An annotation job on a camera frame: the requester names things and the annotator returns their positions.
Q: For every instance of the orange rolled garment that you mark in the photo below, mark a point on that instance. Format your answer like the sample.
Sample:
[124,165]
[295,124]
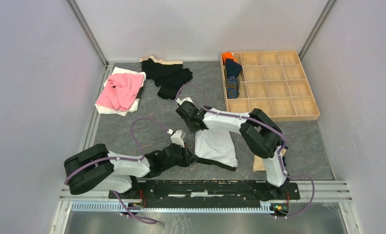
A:
[226,56]

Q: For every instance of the navy striped boxer underwear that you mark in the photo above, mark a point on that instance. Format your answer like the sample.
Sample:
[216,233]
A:
[232,86]

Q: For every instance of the pink garment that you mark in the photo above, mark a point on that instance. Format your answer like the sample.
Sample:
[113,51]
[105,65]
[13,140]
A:
[121,90]

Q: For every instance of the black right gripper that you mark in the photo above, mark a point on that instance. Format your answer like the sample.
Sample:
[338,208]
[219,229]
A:
[192,129]

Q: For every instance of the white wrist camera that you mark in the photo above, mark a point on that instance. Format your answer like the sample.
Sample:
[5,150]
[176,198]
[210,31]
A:
[177,137]
[181,101]

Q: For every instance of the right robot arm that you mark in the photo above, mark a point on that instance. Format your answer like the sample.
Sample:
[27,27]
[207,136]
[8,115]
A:
[262,136]

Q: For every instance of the wooden compartment tray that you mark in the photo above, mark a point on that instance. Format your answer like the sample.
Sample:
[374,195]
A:
[275,82]

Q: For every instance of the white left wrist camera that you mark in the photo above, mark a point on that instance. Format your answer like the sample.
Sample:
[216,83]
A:
[177,137]

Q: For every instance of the beige garment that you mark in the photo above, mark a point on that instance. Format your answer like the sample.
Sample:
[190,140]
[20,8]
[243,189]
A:
[258,165]

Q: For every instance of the navy rolled garment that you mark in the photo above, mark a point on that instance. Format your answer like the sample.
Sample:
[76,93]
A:
[233,69]

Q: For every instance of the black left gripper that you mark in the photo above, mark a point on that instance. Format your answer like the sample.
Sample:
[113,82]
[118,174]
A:
[189,157]

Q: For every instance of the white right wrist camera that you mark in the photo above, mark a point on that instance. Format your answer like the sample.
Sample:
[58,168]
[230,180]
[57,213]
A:
[181,101]

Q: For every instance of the black underwear pile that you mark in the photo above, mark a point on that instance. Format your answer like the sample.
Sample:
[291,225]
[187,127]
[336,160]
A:
[168,77]

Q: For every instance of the white black garment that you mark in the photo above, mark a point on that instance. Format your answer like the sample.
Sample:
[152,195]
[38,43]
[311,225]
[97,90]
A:
[215,147]

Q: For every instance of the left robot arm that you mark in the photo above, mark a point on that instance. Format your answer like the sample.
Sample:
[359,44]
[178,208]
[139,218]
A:
[99,168]

